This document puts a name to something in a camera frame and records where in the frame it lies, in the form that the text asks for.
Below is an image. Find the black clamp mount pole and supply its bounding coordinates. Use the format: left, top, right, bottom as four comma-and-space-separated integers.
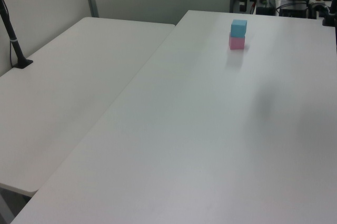
322, 0, 337, 27

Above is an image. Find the pink cube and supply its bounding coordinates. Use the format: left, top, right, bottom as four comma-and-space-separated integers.
228, 32, 246, 50

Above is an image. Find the black camera stand pole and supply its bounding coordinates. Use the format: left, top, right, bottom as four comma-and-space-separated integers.
0, 0, 34, 70

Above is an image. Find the blue cube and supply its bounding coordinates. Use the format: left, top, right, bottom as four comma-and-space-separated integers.
230, 19, 248, 38

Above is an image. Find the black power adapter box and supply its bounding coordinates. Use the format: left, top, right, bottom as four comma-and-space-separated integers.
256, 6, 275, 16

